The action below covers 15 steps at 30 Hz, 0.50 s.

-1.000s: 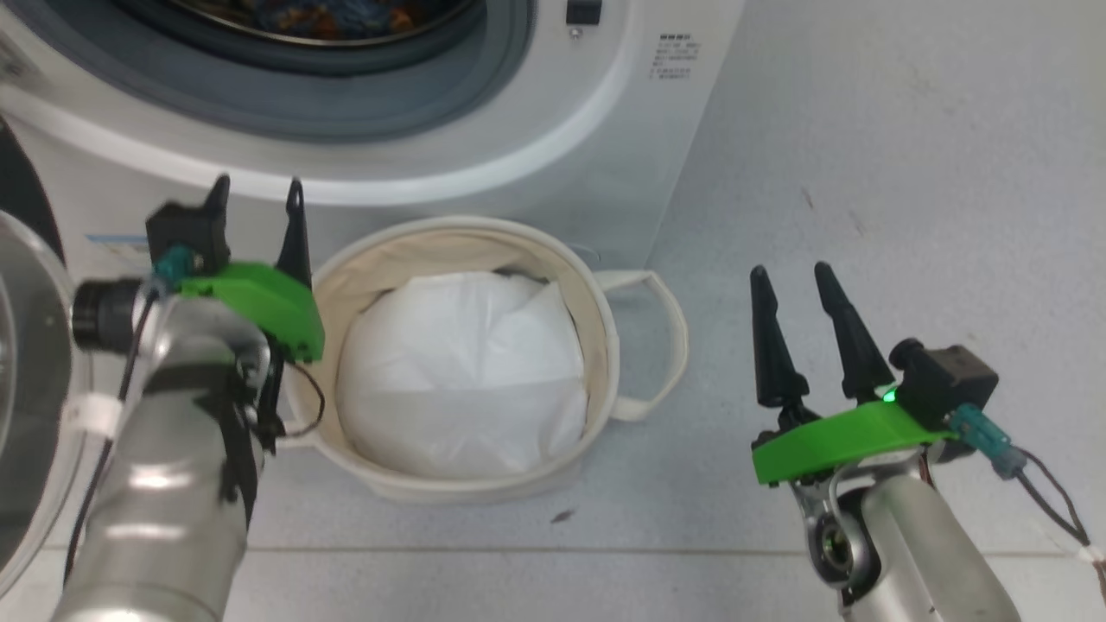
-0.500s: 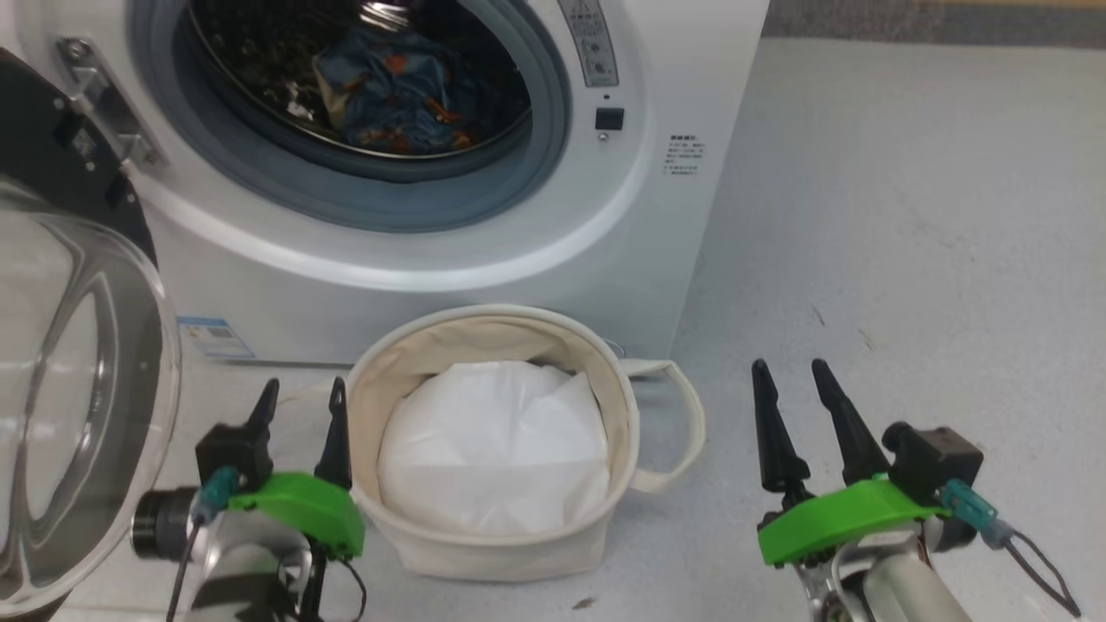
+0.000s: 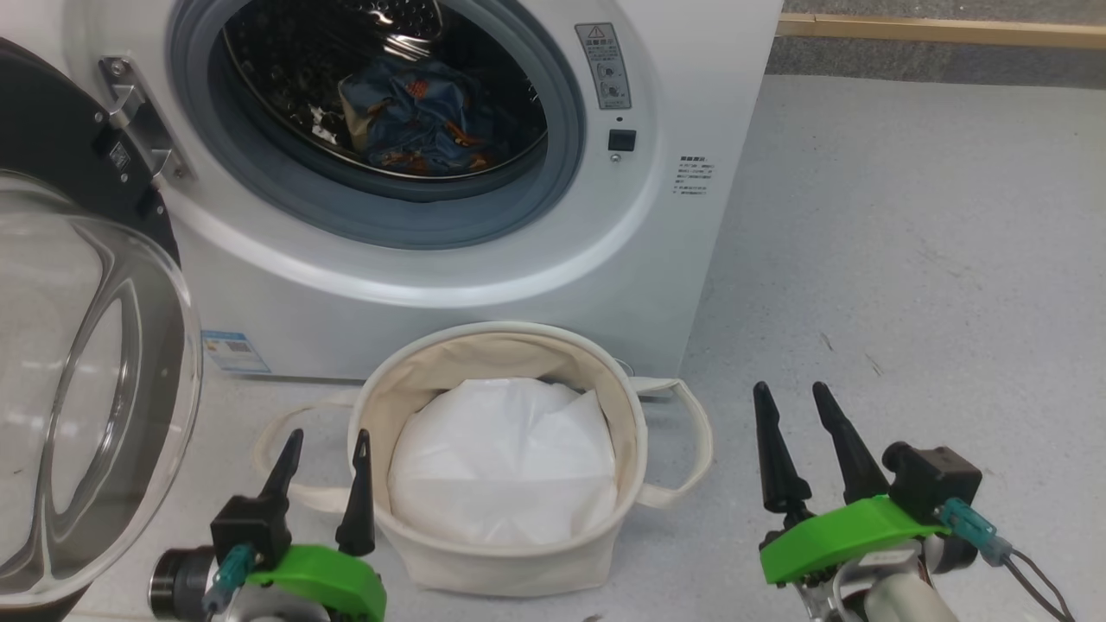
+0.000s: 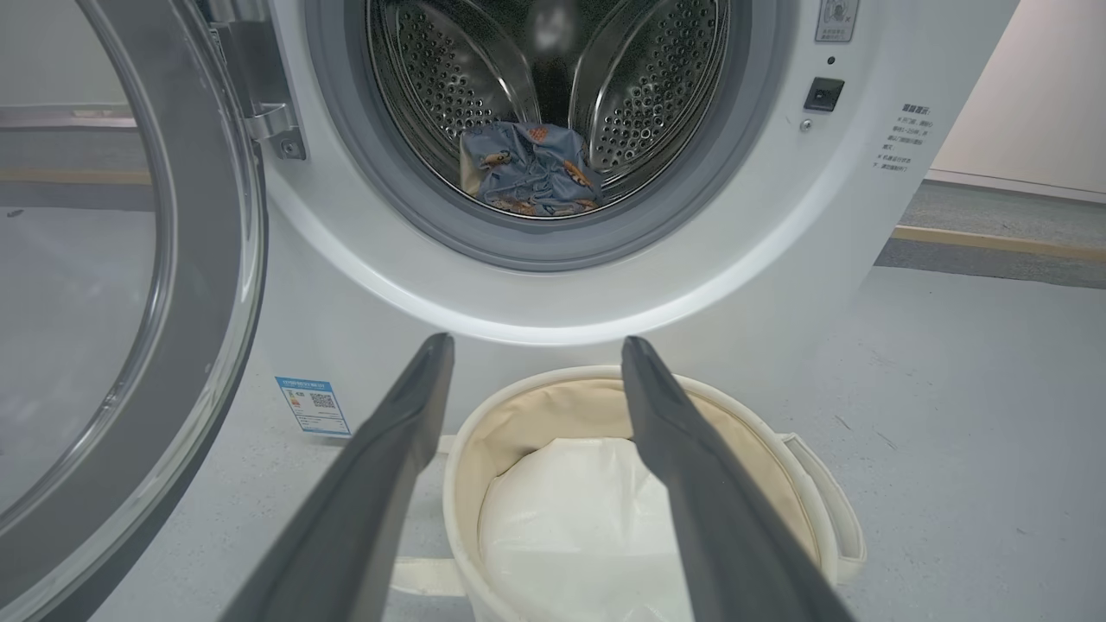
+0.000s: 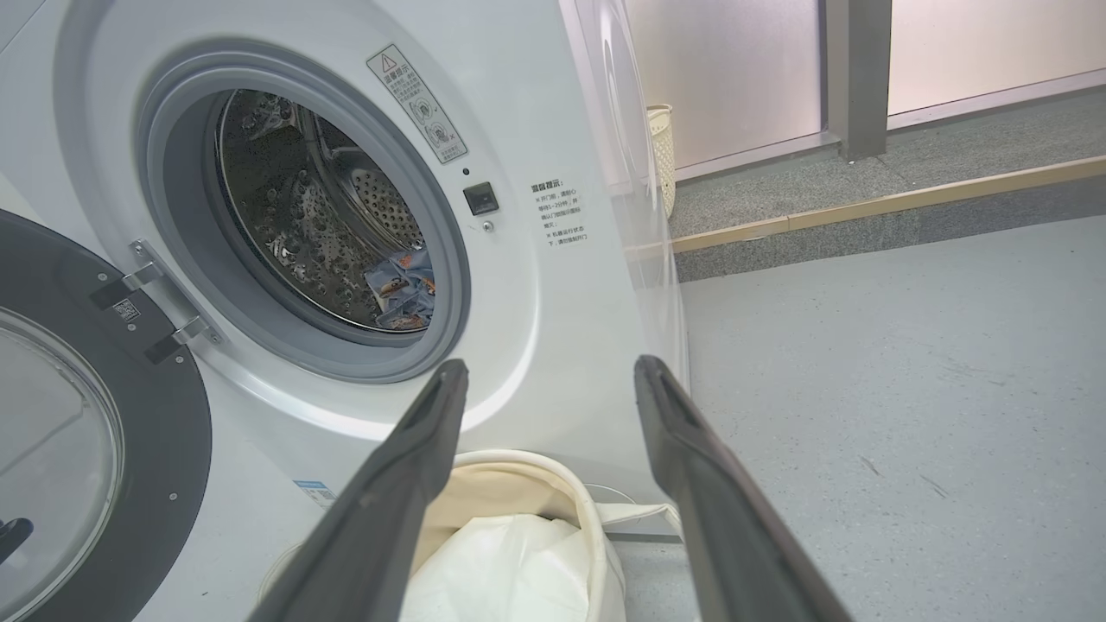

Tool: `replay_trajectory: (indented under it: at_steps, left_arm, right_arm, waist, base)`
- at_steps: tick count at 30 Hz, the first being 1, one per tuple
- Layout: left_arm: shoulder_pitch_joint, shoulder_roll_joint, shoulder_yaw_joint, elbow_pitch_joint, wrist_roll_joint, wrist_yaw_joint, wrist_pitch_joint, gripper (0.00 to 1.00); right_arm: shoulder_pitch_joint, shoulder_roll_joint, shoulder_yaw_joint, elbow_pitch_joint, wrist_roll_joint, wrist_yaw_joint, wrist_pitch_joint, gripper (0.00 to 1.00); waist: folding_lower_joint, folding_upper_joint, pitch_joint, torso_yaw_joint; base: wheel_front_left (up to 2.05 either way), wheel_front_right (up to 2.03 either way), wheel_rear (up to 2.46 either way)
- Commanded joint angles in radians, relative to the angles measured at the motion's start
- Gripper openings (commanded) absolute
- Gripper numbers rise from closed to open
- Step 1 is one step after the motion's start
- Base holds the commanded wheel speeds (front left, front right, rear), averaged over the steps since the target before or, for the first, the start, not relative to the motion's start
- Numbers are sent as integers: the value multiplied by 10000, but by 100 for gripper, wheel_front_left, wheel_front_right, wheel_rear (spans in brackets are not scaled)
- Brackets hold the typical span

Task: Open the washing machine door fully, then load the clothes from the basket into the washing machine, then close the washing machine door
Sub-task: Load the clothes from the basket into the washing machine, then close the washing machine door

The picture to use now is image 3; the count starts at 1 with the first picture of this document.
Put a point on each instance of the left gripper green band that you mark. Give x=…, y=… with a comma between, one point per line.
x=337, y=579

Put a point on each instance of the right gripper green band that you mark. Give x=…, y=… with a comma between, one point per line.
x=847, y=536

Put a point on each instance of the black-rimmed glass washer door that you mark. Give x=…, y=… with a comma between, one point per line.
x=121, y=389

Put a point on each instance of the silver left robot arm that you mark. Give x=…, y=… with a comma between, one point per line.
x=276, y=609

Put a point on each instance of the white canvas laundry basket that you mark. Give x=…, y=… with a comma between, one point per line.
x=501, y=566

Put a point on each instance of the white front-load washing machine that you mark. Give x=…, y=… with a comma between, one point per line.
x=518, y=285

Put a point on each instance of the grey rubber door gasket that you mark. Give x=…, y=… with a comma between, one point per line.
x=285, y=194

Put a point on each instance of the black door latch socket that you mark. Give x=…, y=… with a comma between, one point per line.
x=622, y=140

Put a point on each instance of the metal door hinge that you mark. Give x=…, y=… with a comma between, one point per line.
x=143, y=117

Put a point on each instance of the blue energy label sticker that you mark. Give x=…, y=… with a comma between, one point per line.
x=235, y=352

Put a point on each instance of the white plastic bag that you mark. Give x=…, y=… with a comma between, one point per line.
x=501, y=466

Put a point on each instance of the printed text label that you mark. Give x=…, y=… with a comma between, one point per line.
x=694, y=175

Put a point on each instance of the steel washer drum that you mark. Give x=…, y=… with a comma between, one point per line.
x=276, y=69

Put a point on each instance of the wooden floor strip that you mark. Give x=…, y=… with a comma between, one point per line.
x=950, y=32

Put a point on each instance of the grey warning sticker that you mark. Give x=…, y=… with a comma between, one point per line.
x=602, y=65

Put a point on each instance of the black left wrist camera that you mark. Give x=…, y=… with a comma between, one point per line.
x=251, y=531

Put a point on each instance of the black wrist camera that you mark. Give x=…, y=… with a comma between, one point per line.
x=937, y=479
x=251, y=531

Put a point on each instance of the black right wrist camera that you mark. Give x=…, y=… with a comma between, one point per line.
x=937, y=479

